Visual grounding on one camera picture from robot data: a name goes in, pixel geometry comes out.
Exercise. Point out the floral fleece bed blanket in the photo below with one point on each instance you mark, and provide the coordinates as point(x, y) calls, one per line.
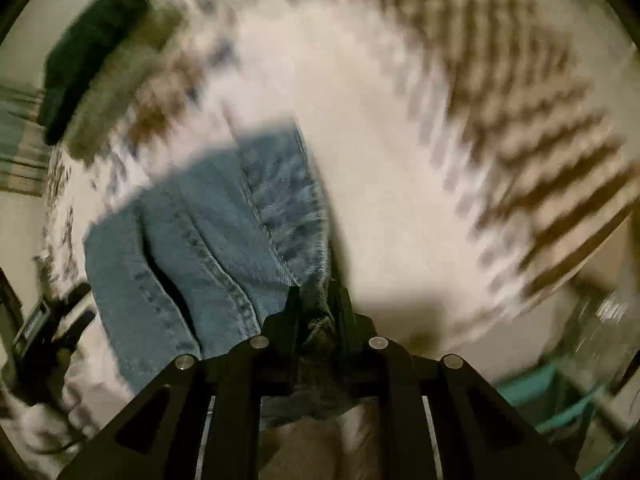
point(468, 173)

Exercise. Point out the plaid grey cloth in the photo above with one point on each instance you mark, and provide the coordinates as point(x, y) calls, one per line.
point(24, 156)

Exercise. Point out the teal and white drying rack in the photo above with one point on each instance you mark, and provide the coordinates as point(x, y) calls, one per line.
point(574, 413)

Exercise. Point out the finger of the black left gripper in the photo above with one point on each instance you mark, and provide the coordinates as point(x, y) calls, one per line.
point(39, 334)

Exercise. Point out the blue denim jeans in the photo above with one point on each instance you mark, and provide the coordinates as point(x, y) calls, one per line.
point(197, 262)

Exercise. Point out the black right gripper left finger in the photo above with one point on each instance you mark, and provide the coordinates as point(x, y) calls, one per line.
point(199, 418)

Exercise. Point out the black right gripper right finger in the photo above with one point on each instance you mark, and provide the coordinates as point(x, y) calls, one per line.
point(437, 419)

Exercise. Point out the dark green folded blanket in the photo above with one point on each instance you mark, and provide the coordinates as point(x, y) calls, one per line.
point(94, 70)

